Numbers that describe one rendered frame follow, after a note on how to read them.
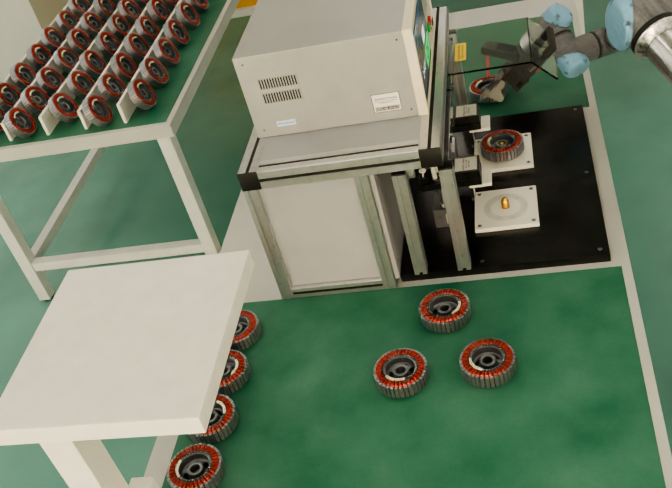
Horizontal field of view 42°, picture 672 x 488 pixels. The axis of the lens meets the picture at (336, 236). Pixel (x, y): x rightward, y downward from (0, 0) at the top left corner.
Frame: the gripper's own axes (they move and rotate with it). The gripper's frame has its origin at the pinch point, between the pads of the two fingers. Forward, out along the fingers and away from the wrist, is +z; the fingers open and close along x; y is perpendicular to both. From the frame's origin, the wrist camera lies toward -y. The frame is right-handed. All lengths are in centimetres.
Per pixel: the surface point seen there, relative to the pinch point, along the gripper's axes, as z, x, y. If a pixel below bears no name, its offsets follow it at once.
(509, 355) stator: -30, -100, 35
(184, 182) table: 93, -29, -62
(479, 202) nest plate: -13, -54, 15
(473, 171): -25, -60, 9
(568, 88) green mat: -13.5, 6.3, 18.0
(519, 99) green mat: -5.5, -1.3, 9.1
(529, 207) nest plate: -22, -53, 25
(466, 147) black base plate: -3.8, -30.0, 5.2
